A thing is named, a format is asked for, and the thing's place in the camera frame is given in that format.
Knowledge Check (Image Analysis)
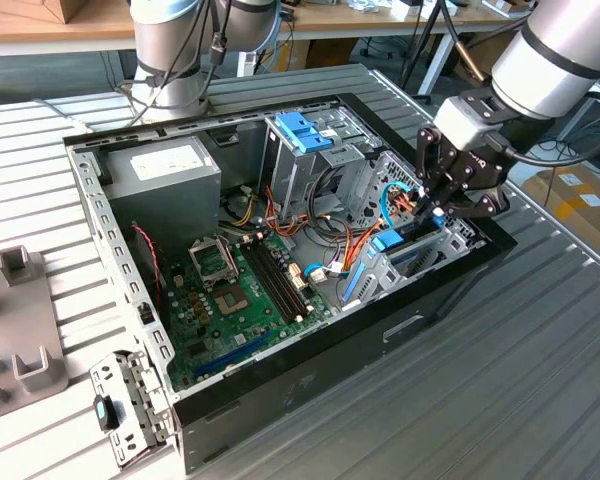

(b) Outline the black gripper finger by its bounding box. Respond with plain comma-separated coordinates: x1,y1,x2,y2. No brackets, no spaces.
432,182,511,221
413,127,475,217

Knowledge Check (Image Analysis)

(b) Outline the hard disk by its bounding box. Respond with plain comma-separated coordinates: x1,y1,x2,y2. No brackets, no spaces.
340,212,446,305

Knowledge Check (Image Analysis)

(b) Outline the red yellow power wire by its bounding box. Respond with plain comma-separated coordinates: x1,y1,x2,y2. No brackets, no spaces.
342,192,429,276

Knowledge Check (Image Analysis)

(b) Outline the grey metal disk bay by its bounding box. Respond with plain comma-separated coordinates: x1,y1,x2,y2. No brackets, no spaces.
339,214,474,314

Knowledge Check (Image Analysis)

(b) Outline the cardboard box with labels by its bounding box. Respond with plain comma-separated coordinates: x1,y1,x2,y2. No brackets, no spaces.
522,167,600,274

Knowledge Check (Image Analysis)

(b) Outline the blue plastic drive latch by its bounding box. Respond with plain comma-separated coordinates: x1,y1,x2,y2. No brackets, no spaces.
274,112,346,155

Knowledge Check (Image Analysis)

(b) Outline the silver metal drive cage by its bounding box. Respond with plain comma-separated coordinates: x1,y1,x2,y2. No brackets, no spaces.
257,104,386,226

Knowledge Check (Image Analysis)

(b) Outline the small brown cardboard box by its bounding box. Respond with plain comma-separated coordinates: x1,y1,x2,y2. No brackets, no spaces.
274,38,359,74

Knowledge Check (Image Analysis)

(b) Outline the long wooden desk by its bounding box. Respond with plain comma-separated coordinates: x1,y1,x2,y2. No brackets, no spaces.
0,0,531,59

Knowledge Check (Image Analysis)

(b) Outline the black RAM slot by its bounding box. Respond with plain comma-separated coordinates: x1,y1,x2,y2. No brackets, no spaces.
253,238,312,317
239,241,297,325

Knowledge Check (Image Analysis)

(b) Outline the black open PC case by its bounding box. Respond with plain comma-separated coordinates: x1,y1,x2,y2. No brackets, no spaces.
62,92,519,476

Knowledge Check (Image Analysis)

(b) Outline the CPU socket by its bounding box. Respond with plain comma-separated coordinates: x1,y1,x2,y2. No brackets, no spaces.
213,285,254,317

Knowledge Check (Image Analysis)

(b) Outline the metal socket cover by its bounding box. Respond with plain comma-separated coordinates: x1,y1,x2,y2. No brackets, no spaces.
187,238,240,290

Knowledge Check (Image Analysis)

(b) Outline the green motherboard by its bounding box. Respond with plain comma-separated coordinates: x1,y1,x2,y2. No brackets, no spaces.
162,232,334,394

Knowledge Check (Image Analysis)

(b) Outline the grey power supply unit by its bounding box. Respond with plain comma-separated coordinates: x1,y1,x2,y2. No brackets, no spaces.
102,135,223,251

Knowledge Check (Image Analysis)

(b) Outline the blue expansion slot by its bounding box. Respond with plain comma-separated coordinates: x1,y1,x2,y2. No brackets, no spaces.
193,327,274,379

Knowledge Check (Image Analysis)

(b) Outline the black teal latch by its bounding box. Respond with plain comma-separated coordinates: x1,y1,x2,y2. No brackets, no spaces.
93,394,121,431

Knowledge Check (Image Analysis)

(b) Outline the grey parts rack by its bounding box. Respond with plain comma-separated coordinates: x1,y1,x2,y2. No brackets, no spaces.
0,244,71,426

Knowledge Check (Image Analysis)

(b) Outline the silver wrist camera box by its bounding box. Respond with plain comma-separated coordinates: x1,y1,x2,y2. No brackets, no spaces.
433,96,507,151

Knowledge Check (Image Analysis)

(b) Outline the blue data wire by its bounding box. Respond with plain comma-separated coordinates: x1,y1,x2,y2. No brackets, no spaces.
302,181,424,284

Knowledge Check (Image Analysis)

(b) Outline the black cable with brass sleeve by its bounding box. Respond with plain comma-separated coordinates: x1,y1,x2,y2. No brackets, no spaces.
439,0,494,86

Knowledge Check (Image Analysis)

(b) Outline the orange black wire bundle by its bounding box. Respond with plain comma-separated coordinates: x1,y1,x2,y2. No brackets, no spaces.
264,184,361,274

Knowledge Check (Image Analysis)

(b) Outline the yellow black wire bundle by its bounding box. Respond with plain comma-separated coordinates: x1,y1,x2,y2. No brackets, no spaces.
222,185,261,229

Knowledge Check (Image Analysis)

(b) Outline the black cable with inline plug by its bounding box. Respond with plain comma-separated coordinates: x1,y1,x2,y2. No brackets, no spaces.
129,0,231,126

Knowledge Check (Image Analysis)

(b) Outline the red black twisted wire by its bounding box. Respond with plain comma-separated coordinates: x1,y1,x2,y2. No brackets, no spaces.
131,223,165,306

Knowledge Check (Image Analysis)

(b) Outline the black cable with silver sleeve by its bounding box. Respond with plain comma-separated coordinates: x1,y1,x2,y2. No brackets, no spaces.
34,96,90,134

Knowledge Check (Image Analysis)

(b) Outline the silver hinged slot bracket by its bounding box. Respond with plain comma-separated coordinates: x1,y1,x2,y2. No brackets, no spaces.
88,347,174,469

